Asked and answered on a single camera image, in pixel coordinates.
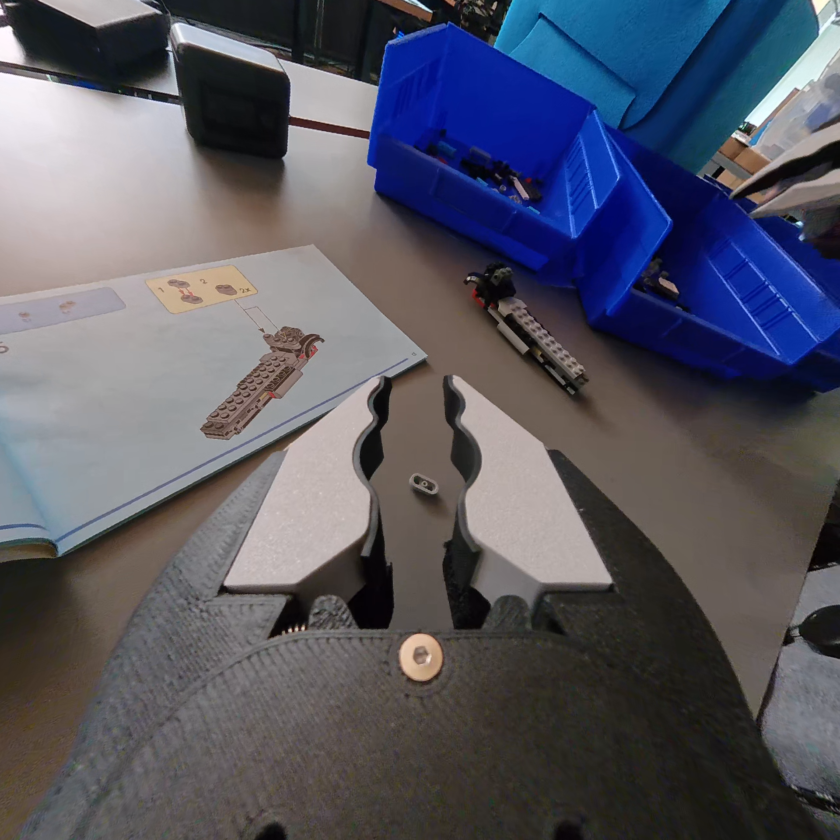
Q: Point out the pile of colourful toy bricks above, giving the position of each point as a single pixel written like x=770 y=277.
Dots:
x=485 y=167

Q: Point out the teal upholstered chair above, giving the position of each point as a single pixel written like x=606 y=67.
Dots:
x=623 y=65

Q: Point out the grey black brick model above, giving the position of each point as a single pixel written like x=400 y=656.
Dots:
x=544 y=341

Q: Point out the light blue instruction booklet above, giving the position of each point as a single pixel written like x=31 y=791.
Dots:
x=131 y=407

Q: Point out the black cube device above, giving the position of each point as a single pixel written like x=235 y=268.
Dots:
x=229 y=92

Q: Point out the flat black box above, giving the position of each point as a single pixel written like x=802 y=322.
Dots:
x=85 y=26

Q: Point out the blue plastic storage bin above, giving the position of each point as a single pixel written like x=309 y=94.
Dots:
x=472 y=72
x=754 y=308

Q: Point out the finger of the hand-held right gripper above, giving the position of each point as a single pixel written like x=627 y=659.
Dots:
x=807 y=202
x=800 y=167

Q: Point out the small grey oval brick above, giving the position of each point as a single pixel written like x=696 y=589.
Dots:
x=425 y=485

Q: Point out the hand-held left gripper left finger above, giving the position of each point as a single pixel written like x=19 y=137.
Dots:
x=308 y=518

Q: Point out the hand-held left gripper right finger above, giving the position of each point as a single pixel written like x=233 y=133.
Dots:
x=525 y=518

